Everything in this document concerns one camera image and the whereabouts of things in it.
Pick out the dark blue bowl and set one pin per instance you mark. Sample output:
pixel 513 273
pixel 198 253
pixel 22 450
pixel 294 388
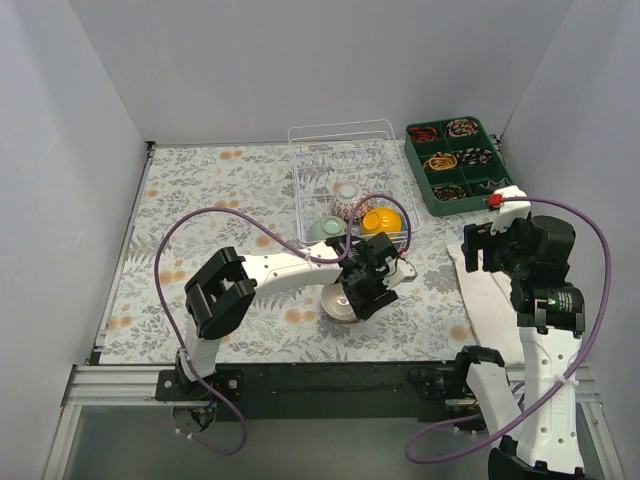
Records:
pixel 399 237

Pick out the aluminium frame rail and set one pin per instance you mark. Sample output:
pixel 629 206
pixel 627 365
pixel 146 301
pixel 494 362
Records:
pixel 136 384

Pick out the green compartment tray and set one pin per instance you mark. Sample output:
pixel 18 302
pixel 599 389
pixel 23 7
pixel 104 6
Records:
pixel 456 164

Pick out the yellow bowl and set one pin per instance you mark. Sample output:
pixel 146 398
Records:
pixel 382 220

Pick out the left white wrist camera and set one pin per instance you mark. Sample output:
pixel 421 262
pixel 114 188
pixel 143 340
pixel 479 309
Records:
pixel 401 271

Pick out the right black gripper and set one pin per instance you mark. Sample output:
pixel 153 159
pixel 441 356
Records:
pixel 476 242

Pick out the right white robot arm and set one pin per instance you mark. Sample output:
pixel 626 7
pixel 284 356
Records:
pixel 538 438

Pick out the white wire dish rack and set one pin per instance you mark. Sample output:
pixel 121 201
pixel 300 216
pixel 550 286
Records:
pixel 338 166

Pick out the red patterned bowl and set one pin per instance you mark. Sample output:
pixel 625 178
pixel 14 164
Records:
pixel 346 197

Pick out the white cloth towel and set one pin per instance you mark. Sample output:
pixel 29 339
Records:
pixel 486 299

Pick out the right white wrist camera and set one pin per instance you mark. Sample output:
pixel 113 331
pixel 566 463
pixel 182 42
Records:
pixel 511 204

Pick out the mint green bowl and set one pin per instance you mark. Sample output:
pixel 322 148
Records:
pixel 325 227

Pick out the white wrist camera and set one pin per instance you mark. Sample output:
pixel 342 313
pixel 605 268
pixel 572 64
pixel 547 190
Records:
pixel 511 204
pixel 401 271

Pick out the cream white bowl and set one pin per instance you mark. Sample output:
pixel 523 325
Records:
pixel 336 304

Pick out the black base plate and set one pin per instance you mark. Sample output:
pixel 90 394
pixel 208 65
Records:
pixel 422 390

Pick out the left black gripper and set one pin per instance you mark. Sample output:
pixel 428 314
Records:
pixel 370 298

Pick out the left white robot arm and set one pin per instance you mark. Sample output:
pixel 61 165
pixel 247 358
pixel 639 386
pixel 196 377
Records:
pixel 219 295

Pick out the floral table mat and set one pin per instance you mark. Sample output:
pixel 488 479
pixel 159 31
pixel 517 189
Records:
pixel 198 200

